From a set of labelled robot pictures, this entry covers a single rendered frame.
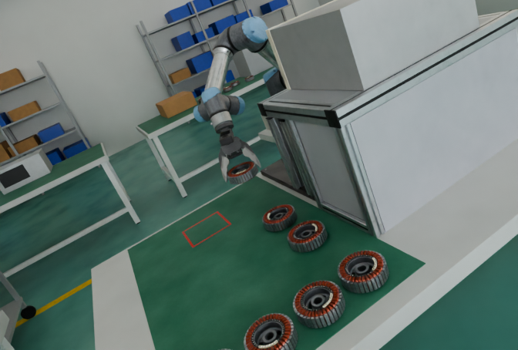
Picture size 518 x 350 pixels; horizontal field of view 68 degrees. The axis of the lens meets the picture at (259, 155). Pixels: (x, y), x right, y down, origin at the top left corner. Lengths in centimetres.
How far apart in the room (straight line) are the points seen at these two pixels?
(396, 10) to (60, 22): 724
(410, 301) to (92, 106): 736
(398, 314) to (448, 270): 15
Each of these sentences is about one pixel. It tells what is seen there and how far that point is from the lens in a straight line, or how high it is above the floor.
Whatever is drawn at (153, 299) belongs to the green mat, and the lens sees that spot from 126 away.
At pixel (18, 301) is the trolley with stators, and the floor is 18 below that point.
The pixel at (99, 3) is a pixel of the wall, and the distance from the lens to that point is 803.
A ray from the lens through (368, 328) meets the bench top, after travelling 87.
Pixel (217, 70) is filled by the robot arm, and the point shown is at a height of 122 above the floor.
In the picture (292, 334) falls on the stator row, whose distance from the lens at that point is 87.
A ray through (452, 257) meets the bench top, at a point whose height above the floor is 75.
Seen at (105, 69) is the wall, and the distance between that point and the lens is 790.
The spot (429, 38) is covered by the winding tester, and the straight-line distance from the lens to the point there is 114.
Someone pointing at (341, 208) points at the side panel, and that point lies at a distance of 117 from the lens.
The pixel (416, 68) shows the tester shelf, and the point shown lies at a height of 111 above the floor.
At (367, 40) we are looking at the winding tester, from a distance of 100.
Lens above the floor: 138
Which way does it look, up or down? 19 degrees down
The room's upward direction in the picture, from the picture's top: 23 degrees counter-clockwise
